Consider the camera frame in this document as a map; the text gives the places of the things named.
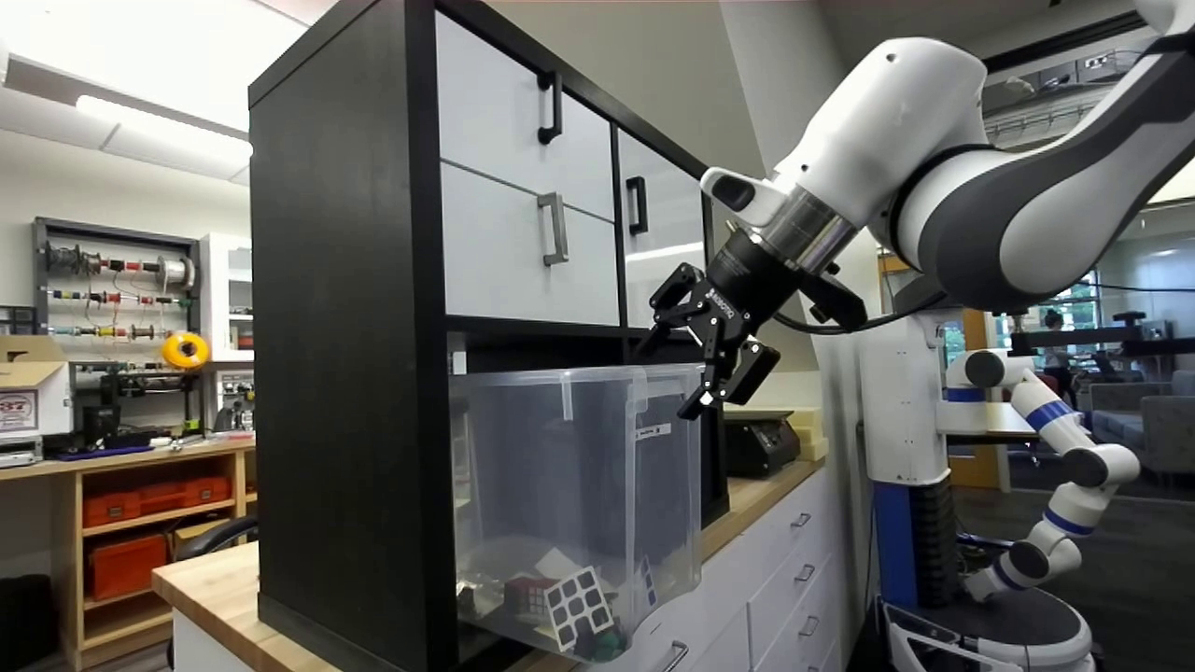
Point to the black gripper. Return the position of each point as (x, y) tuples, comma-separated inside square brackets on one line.
[(748, 290)]

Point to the black workshop machine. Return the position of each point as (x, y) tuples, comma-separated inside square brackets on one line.
[(131, 413)]

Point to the transparent plastic storage box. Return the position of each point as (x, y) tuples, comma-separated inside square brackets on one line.
[(561, 488)]

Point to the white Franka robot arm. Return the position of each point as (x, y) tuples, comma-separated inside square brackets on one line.
[(994, 187)]

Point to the black cabinet with drawers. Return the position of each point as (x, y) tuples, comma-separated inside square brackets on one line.
[(347, 347)]

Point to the white blue mobile robot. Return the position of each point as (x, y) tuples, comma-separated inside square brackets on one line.
[(918, 423)]

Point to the Rubik's cube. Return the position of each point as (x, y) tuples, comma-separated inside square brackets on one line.
[(579, 610)]

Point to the large red storage bin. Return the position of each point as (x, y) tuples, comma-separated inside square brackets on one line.
[(127, 564)]

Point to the white counter with wooden top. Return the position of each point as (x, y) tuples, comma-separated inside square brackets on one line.
[(759, 585)]

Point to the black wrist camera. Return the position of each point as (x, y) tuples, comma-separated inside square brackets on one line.
[(830, 305)]

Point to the wide red storage bin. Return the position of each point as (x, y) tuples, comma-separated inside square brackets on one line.
[(188, 490)]

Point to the grey tool pegboard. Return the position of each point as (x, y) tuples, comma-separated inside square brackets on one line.
[(116, 280)]

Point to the black device on counter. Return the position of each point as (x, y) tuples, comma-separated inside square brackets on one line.
[(764, 449)]

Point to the cardboard box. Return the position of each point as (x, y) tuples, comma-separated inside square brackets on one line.
[(30, 396)]

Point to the yellow filament spool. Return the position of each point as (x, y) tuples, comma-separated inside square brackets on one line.
[(188, 351)]

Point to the small red storage bin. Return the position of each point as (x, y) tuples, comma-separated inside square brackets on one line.
[(112, 504)]

